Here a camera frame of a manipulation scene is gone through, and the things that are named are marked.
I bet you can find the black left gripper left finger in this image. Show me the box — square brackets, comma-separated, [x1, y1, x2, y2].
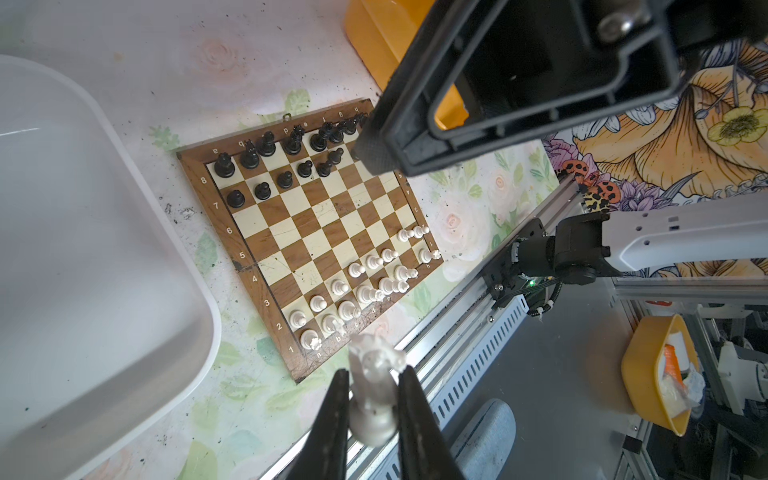
[287, 369, 350, 480]

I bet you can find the white plastic tray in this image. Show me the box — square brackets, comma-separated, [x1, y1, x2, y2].
[1, 56, 221, 479]

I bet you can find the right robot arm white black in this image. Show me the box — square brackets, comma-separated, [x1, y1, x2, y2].
[353, 1, 767, 284]

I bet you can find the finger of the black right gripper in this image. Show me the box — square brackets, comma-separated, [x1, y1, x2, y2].
[350, 0, 691, 178]

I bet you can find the yellow bin outside cell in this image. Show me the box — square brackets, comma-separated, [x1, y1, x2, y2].
[621, 314, 701, 437]

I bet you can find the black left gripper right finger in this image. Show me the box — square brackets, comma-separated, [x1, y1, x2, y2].
[397, 366, 464, 480]

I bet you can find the wooden chess board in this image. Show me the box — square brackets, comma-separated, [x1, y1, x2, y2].
[177, 99, 443, 382]

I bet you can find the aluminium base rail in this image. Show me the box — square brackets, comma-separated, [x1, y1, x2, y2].
[257, 173, 589, 480]

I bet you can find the yellow plastic tray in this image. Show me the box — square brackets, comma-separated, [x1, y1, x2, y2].
[343, 0, 470, 132]

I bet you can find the white chess knight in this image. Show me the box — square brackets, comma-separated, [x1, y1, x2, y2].
[348, 334, 407, 447]

